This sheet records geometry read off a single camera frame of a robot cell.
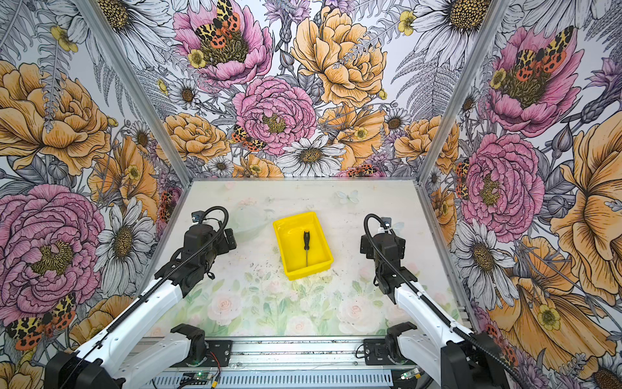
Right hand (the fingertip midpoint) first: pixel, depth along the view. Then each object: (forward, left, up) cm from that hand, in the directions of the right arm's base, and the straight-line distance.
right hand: (379, 242), depth 86 cm
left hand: (0, +55, +4) cm, 55 cm away
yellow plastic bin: (+10, +33, -8) cm, 35 cm away
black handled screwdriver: (+5, +26, -10) cm, 28 cm away
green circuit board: (-36, +56, -11) cm, 67 cm away
